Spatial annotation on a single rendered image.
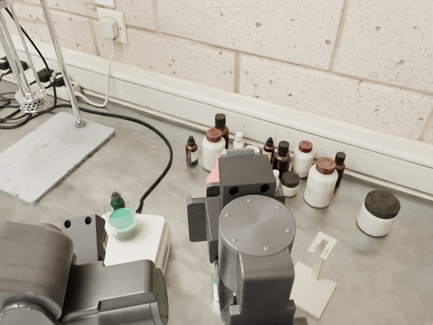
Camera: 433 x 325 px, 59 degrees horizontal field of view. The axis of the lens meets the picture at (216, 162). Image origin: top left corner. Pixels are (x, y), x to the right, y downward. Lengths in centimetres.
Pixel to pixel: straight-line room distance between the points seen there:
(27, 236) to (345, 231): 64
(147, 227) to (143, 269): 33
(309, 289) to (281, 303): 45
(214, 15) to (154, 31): 19
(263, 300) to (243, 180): 9
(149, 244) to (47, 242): 34
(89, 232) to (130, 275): 11
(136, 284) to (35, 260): 9
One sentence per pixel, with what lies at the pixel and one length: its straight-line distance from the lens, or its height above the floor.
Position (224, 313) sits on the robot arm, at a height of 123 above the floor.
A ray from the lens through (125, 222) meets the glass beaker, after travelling 65.
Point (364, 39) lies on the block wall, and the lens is 85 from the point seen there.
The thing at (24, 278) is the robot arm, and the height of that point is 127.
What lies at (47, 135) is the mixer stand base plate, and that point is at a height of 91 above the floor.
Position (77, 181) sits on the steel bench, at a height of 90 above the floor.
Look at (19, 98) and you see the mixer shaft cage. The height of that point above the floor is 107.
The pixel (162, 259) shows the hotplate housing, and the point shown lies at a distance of 70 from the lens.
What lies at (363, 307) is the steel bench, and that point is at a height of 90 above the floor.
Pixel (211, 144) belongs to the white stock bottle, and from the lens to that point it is 88.
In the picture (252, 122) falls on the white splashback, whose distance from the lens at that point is 96.
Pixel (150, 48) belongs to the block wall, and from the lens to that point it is 108.
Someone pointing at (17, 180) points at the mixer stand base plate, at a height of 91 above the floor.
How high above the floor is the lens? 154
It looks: 42 degrees down
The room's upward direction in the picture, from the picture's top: straight up
